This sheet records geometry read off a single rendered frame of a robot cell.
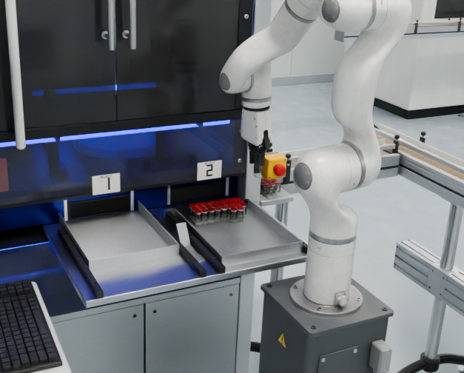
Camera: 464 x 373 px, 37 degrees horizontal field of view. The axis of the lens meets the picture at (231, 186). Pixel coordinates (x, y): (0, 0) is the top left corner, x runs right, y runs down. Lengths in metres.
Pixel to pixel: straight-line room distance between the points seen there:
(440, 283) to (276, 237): 0.90
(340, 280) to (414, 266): 1.15
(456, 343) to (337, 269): 1.71
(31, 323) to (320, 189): 0.78
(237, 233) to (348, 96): 0.70
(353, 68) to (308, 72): 6.36
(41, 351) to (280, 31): 0.96
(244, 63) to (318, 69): 6.23
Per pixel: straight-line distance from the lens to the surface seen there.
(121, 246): 2.04
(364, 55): 1.61
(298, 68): 7.88
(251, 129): 1.95
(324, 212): 1.69
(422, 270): 2.88
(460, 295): 2.75
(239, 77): 1.82
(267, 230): 2.16
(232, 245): 2.06
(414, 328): 3.46
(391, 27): 1.62
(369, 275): 3.85
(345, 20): 1.52
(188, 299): 2.41
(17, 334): 1.79
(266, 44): 1.80
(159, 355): 2.49
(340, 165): 1.65
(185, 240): 2.05
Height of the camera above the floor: 1.80
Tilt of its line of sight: 22 degrees down
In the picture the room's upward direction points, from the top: 3 degrees clockwise
